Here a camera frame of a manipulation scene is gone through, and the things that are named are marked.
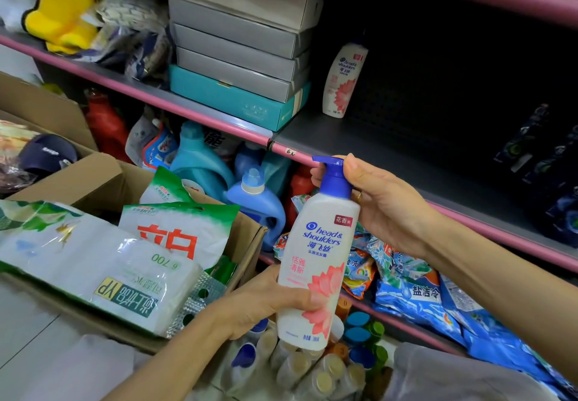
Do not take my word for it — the person's left hand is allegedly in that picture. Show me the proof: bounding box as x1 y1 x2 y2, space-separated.
211 264 325 341

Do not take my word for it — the person's right hand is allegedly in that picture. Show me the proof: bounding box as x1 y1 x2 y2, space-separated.
311 154 436 259

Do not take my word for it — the white shampoo bottle blue pump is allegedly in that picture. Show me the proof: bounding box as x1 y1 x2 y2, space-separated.
276 155 361 352

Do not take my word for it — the person's left forearm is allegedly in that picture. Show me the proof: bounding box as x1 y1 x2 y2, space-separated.
103 310 235 401

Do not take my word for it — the person's right forearm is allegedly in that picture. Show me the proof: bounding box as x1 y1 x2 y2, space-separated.
420 218 578 385

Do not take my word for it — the red detergent bottle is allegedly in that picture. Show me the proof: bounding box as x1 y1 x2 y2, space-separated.
84 90 132 163
284 165 318 230

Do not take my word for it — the colourful detergent pouch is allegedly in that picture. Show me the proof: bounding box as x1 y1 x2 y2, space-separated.
342 246 378 300

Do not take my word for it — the group of small clear bottles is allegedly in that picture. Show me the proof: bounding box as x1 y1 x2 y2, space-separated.
219 314 367 401

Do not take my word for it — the group of blue green capped bottles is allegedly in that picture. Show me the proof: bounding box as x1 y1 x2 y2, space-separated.
334 297 393 401

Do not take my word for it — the small teal detergent bottle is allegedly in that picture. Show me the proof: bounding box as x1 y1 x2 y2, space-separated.
261 151 293 199

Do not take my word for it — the white shampoo bottle flip cap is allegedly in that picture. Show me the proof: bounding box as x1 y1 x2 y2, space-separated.
322 42 369 119

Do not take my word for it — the silver blister pack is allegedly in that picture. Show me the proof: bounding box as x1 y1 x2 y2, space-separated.
164 271 227 339

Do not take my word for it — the blue detergent bottle white cap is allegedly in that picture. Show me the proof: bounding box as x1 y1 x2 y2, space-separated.
225 167 287 252

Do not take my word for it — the small blue detergent bottle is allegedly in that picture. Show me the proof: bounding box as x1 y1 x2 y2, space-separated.
234 142 266 181

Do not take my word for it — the pile of blue detergent bags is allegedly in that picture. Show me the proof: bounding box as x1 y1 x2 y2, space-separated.
273 222 578 401

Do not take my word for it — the large green white powder bag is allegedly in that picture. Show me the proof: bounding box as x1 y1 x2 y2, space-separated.
118 201 241 271

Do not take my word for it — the teal flat cardboard box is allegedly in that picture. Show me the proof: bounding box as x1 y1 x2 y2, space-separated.
169 64 312 133

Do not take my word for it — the grey flat cardboard box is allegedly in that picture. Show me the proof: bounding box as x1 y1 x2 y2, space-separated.
176 46 311 103
171 22 312 82
168 0 313 60

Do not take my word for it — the large teal detergent bottle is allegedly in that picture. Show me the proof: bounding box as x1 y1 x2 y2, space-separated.
170 121 236 203

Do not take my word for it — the person's grey clothing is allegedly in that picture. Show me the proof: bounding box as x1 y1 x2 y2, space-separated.
383 342 563 401

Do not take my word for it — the small green white powder bag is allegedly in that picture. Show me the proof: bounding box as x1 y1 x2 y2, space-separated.
139 166 196 205

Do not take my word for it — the row of dark hanging packets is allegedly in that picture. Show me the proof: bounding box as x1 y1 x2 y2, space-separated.
493 103 578 249

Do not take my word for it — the blue white refill pouch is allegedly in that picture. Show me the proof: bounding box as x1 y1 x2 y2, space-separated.
125 115 180 172

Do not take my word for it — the white green tissue pack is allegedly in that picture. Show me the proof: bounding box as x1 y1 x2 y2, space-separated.
0 199 205 337

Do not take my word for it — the brown cardboard box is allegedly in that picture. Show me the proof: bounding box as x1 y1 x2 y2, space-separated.
0 71 268 355

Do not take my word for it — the packaged dark cloth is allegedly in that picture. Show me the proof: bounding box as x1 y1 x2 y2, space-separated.
74 26 174 84

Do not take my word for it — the packaged patterned cloth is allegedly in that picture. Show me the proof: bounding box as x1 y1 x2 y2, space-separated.
94 0 170 33

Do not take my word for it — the navy cap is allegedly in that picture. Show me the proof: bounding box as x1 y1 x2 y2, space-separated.
17 133 79 178

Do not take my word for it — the yellow plush toy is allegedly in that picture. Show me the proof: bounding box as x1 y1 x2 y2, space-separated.
22 0 98 55

